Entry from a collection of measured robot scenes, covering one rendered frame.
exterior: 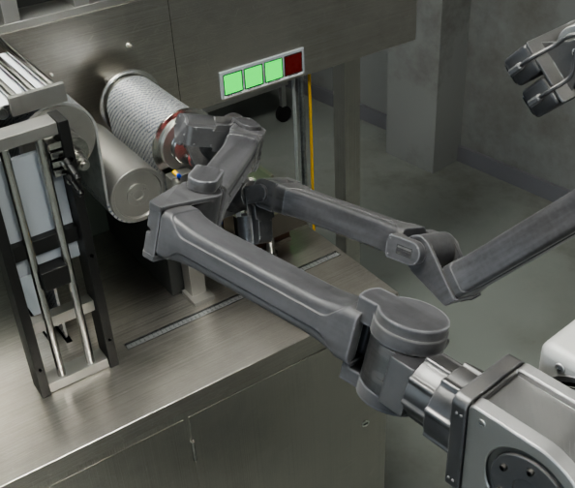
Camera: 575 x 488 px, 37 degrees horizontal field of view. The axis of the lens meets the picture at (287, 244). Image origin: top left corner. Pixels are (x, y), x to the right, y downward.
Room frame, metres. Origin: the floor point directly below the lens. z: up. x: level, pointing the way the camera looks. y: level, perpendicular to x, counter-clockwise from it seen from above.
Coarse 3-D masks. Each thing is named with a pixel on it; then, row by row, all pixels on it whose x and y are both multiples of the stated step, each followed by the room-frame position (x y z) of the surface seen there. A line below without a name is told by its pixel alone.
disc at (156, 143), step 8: (176, 112) 1.55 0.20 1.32; (184, 112) 1.56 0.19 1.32; (192, 112) 1.57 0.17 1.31; (200, 112) 1.58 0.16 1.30; (168, 120) 1.54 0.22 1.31; (160, 128) 1.53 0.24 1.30; (160, 136) 1.53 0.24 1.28; (152, 144) 1.52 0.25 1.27; (160, 144) 1.53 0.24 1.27; (152, 152) 1.52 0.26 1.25; (160, 152) 1.53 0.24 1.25; (160, 160) 1.53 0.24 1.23; (160, 168) 1.53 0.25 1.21; (168, 168) 1.53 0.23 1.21
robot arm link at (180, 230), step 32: (192, 192) 0.98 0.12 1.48; (160, 224) 0.90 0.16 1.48; (192, 224) 0.89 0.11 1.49; (160, 256) 0.89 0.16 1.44; (192, 256) 0.86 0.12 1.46; (224, 256) 0.83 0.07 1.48; (256, 256) 0.83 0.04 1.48; (256, 288) 0.79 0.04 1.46; (288, 288) 0.76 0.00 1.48; (320, 288) 0.77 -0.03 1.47; (288, 320) 0.75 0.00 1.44; (320, 320) 0.72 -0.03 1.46; (352, 320) 0.70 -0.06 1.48; (384, 320) 0.67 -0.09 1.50; (416, 320) 0.67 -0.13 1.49; (448, 320) 0.69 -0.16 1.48; (352, 352) 0.70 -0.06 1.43; (416, 352) 0.65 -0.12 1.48; (352, 384) 0.68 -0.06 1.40
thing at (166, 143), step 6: (168, 132) 1.53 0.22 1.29; (162, 138) 1.53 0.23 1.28; (168, 138) 1.53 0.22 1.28; (162, 144) 1.52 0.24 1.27; (168, 144) 1.53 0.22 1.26; (162, 150) 1.52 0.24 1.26; (168, 150) 1.53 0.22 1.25; (162, 156) 1.53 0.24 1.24; (168, 156) 1.53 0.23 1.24; (168, 162) 1.53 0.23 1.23; (174, 162) 1.53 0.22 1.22; (174, 168) 1.53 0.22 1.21; (192, 168) 1.55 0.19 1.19
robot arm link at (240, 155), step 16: (240, 128) 1.34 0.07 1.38; (224, 144) 1.26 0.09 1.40; (240, 144) 1.27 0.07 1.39; (256, 144) 1.29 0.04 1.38; (224, 160) 1.17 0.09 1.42; (240, 160) 1.19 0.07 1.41; (256, 160) 1.29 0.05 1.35; (192, 176) 0.99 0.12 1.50; (208, 176) 1.00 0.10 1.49; (224, 176) 1.10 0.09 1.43; (240, 176) 1.15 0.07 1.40; (208, 192) 0.98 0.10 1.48; (224, 192) 1.02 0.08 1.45; (224, 208) 1.03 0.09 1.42
